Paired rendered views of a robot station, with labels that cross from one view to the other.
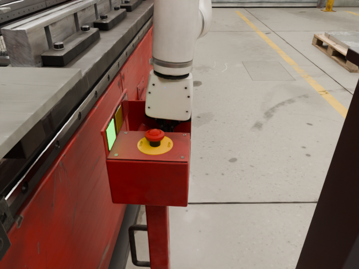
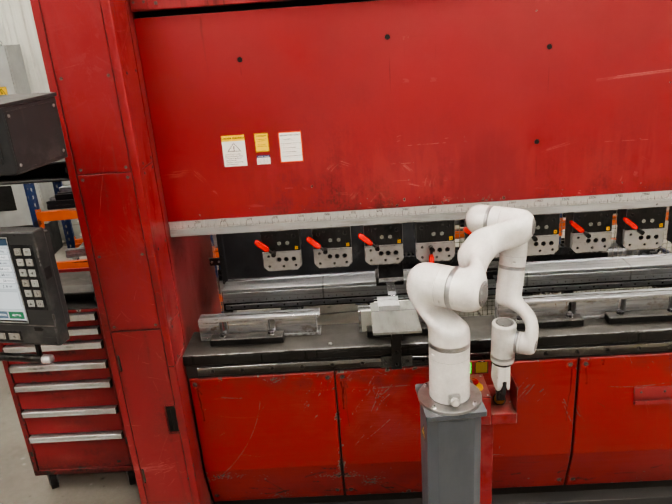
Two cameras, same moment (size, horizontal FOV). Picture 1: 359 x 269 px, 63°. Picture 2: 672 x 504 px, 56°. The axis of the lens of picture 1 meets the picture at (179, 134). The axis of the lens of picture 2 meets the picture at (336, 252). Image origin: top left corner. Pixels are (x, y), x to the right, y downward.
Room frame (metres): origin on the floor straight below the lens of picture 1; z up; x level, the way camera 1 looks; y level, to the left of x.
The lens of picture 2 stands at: (-0.03, -1.95, 2.10)
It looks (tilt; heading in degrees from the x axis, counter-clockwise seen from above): 20 degrees down; 88
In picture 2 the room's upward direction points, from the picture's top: 4 degrees counter-clockwise
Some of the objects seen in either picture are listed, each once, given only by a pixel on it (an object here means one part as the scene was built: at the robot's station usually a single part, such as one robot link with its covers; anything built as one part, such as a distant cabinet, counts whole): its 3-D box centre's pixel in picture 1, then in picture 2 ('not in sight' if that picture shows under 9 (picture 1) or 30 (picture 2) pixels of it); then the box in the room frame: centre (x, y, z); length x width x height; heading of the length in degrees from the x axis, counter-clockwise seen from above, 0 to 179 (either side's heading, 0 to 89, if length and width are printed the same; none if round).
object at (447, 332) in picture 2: not in sight; (438, 303); (0.30, -0.31, 1.30); 0.19 x 0.12 x 0.24; 141
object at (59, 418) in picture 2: not in sight; (88, 379); (-1.22, 0.85, 0.50); 0.50 x 0.50 x 1.00; 86
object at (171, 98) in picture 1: (170, 91); (501, 371); (0.60, 0.02, 0.86); 0.10 x 0.07 x 0.11; 86
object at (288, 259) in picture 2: not in sight; (282, 247); (-0.17, 0.42, 1.26); 0.15 x 0.09 x 0.17; 176
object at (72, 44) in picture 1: (75, 44); (544, 321); (0.85, 0.30, 0.89); 0.30 x 0.05 x 0.03; 176
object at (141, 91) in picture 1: (142, 88); (653, 395); (1.27, 0.17, 0.58); 0.15 x 0.02 x 0.07; 176
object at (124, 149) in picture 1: (154, 144); (485, 391); (0.55, 0.06, 0.75); 0.20 x 0.16 x 0.18; 176
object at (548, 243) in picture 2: not in sight; (536, 231); (0.83, 0.36, 1.26); 0.15 x 0.09 x 0.17; 176
